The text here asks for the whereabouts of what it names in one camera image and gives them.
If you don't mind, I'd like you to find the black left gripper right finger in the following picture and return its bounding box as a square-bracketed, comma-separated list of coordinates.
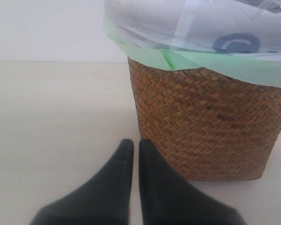
[139, 139, 246, 225]

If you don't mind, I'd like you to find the red label clear plastic bottle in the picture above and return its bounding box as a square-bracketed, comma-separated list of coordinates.
[248, 0, 281, 13]

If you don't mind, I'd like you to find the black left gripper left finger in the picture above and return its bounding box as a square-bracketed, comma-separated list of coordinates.
[31, 139, 134, 225]

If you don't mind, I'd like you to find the woven brown wicker basket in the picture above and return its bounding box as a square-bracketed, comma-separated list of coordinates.
[128, 59, 281, 181]

